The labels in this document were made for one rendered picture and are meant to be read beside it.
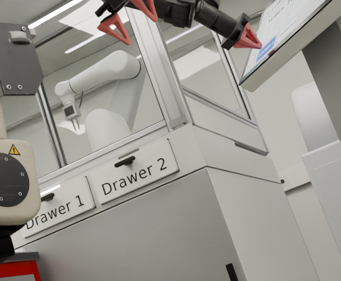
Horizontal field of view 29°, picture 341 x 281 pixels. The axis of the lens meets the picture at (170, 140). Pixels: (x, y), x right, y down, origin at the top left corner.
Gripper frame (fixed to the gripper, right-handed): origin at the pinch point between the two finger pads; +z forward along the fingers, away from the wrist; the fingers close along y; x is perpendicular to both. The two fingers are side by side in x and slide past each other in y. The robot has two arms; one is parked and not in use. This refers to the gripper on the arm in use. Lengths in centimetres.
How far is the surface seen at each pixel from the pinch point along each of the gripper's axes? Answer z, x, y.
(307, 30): 3.8, 5.8, -20.5
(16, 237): -31, 52, 88
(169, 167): -1.5, 25.6, 40.3
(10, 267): -30, 66, 71
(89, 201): -17, 38, 63
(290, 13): 2.0, -6.1, -10.5
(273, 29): 2.0, -6.4, -1.5
